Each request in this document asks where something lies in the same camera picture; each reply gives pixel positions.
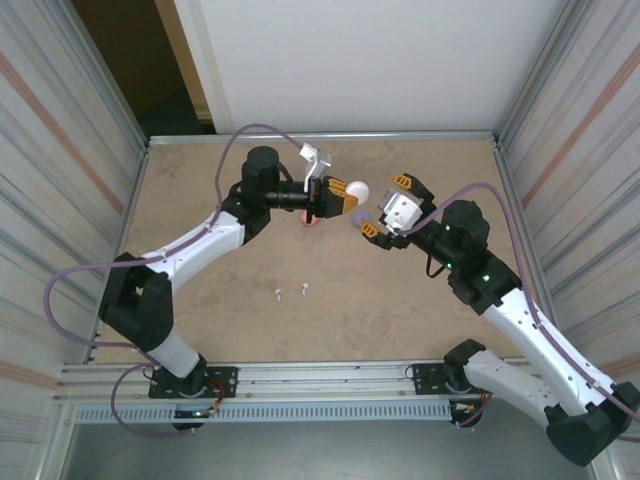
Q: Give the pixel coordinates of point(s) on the purple earbud charging case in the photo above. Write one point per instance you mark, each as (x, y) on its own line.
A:
(361, 218)

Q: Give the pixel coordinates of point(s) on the pink earbud charging case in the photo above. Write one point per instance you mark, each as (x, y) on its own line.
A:
(311, 221)

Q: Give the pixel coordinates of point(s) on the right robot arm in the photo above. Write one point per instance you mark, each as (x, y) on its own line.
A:
(530, 345)

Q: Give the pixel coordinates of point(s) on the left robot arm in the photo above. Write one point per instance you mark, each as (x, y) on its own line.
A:
(200, 245)

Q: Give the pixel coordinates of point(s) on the corrugated metal side panel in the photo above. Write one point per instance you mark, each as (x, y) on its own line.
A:
(590, 200)
(50, 200)

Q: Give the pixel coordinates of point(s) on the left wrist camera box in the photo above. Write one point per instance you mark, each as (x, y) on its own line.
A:
(320, 162)

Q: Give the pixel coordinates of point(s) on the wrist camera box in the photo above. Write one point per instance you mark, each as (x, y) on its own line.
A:
(402, 212)
(320, 162)

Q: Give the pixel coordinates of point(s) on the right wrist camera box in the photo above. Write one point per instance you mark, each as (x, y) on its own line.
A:
(402, 212)

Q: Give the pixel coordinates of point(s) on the long aluminium table edge rail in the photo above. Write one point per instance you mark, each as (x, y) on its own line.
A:
(400, 137)

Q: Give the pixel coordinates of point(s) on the short aluminium table edge rail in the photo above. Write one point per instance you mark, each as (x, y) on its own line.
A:
(529, 250)
(123, 250)

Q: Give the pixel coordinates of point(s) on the wide aluminium mounting rail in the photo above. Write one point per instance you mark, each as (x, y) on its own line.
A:
(325, 372)

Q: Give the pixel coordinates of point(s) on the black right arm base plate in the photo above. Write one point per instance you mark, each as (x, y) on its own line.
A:
(425, 372)

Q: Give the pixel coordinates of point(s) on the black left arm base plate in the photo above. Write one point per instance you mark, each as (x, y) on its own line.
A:
(225, 375)

